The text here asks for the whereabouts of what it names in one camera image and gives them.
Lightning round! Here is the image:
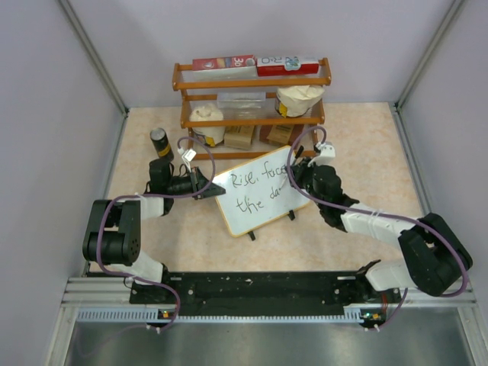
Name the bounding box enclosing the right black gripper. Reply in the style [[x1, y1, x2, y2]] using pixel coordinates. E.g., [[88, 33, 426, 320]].
[[287, 156, 327, 209]]

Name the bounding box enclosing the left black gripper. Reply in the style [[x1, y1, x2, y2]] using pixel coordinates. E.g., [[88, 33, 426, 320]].
[[166, 167, 224, 200]]

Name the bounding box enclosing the yellow framed whiteboard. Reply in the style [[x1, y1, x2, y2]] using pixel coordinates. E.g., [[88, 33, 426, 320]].
[[213, 146, 310, 237]]

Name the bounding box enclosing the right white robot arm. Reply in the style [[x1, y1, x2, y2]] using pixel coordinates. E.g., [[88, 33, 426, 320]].
[[286, 158, 473, 302]]

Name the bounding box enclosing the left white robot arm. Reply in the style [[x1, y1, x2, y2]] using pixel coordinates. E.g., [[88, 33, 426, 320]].
[[82, 159, 226, 303]]

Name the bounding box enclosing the brown packet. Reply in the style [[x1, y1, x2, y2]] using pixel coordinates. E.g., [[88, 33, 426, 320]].
[[259, 124, 303, 146]]

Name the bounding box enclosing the white bag lower left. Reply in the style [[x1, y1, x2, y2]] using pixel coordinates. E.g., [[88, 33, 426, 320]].
[[189, 103, 226, 148]]

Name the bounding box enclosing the white bag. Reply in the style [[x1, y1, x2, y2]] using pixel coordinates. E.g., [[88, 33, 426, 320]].
[[189, 103, 226, 148], [275, 85, 325, 118]]

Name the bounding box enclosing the tan cardboard box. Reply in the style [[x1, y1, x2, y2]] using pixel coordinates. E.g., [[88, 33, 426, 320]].
[[224, 125, 255, 150]]

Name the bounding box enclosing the white bag middle right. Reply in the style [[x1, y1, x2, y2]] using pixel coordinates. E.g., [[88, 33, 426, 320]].
[[275, 85, 325, 118]]

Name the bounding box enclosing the black drink can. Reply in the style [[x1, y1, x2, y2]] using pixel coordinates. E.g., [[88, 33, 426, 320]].
[[149, 127, 174, 162]]

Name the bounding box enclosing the wooden three tier shelf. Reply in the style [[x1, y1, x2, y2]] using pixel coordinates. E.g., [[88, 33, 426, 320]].
[[172, 57, 332, 137]]

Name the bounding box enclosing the clear plastic container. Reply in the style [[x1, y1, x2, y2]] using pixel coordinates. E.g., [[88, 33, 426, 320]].
[[217, 91, 266, 120]]

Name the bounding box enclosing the red white wrap box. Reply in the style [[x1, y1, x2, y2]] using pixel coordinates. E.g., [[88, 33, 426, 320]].
[[256, 56, 319, 77]]

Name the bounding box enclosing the red foil box left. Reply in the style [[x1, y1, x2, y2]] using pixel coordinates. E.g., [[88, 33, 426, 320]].
[[191, 55, 257, 81]]

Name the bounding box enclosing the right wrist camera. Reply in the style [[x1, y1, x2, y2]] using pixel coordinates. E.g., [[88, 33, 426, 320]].
[[307, 142, 336, 167]]

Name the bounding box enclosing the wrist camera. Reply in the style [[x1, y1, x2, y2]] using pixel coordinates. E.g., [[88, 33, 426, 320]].
[[178, 148, 197, 163], [307, 142, 336, 167]]

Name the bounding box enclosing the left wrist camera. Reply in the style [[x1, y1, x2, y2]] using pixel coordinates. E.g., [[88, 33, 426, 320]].
[[178, 148, 197, 163]]

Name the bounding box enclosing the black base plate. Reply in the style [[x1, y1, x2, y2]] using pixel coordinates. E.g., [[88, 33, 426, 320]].
[[130, 271, 384, 316]]

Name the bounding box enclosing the grey slotted cable duct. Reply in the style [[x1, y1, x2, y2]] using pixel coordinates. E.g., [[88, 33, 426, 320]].
[[76, 307, 384, 325]]

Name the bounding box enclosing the aluminium frame rail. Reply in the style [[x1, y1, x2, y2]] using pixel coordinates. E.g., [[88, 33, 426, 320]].
[[62, 278, 477, 307]]

